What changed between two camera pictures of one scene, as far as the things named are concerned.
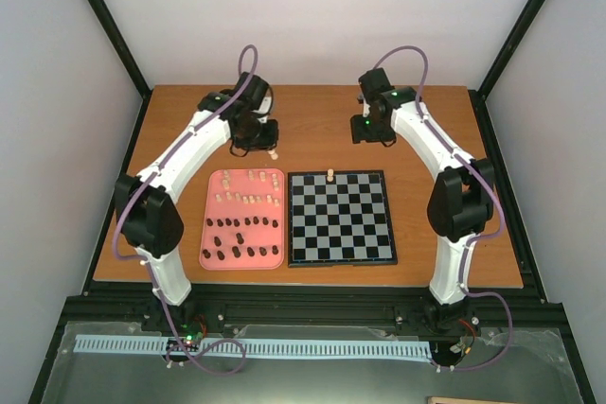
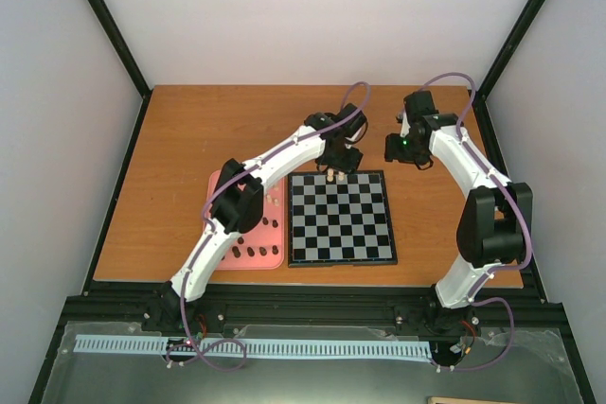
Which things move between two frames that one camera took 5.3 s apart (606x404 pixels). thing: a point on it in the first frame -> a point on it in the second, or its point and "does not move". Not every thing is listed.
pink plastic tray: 243,225 does not move
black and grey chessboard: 343,222 does not move
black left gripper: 270,142 -> 350,166
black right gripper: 358,134 -> 392,152
